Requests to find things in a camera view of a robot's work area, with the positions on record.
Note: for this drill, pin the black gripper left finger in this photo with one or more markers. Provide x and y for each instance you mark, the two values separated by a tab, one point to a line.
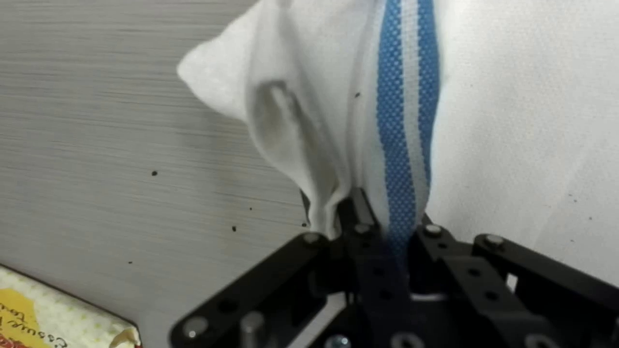
271	282

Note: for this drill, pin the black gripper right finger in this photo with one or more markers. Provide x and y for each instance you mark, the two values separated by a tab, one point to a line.
515	296

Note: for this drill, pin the white towel blue stripes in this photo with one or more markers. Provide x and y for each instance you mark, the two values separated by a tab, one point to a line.
399	128

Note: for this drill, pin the yellow packaged cleaning cloth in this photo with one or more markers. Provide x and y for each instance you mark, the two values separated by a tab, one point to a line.
39	315

